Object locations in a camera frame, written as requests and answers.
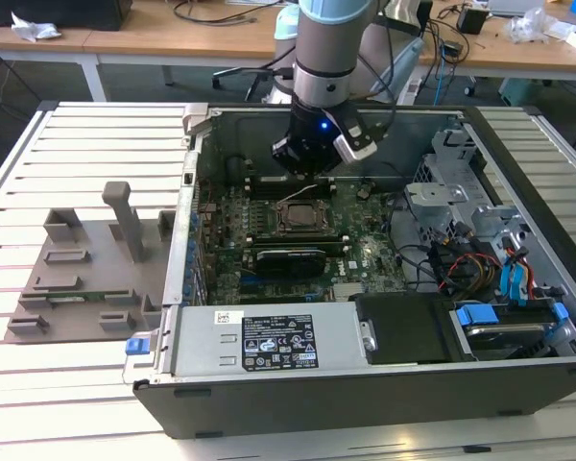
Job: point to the blue case latch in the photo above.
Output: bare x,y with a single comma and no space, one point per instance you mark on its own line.
136,346

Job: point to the thin metal locking lever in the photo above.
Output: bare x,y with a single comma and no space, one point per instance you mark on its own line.
295,192

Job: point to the black open PC case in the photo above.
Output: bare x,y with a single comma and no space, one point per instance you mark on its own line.
317,408

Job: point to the black plastic shroud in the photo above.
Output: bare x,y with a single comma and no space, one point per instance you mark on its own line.
403,331

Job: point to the grey parts rack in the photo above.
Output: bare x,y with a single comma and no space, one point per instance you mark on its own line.
101,249

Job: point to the clear plastic bag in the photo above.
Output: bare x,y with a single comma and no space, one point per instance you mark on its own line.
528,26

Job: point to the green RAM stick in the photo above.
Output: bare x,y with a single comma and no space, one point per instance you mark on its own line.
69,298

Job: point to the large black box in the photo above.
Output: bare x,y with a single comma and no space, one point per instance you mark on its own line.
77,12

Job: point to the black power supply label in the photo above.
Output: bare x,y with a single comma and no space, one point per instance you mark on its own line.
279,342

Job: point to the small black box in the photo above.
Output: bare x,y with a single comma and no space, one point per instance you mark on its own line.
471,20

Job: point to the hard disk in blue carrier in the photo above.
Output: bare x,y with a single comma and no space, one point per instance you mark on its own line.
477,314

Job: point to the wooden desk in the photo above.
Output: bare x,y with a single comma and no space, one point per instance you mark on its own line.
125,41
509,57

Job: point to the black graphics card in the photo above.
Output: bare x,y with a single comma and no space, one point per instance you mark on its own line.
288,264

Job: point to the CPU socket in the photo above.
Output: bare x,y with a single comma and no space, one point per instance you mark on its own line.
303,230

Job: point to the white crumpled paper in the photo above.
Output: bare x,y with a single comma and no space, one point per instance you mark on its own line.
33,29

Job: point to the green motherboard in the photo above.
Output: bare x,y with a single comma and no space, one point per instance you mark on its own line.
374,230

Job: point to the silver power supply unit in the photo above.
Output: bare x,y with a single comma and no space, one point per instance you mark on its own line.
197,346

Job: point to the white motherboard sticker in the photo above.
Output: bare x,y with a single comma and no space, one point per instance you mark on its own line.
354,265

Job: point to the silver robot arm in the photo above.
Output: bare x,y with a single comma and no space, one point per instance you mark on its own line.
324,57

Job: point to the pale blue teach pendant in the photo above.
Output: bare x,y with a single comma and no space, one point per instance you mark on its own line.
410,57

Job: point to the round coin battery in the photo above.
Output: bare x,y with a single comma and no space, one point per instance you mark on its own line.
364,192

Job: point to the grey case latch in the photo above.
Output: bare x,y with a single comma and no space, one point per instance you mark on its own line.
194,117

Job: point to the silver metal drive cage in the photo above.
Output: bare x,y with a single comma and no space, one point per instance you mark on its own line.
437,197

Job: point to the black round plastic part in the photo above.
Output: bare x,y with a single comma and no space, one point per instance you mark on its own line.
236,170

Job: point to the RAM slot with white clips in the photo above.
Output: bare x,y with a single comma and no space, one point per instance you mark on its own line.
264,190
293,240
336,249
264,182

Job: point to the teal box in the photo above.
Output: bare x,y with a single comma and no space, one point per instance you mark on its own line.
523,91

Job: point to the silver metal bracket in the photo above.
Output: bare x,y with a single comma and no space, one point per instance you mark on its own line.
494,221

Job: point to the silver finned heat sink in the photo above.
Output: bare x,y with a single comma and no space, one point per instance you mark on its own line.
349,291

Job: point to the silver green CPU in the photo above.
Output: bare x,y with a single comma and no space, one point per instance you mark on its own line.
301,216

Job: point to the black chair base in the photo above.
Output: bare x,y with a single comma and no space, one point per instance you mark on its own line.
240,72

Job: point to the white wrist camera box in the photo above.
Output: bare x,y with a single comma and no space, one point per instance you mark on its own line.
357,151

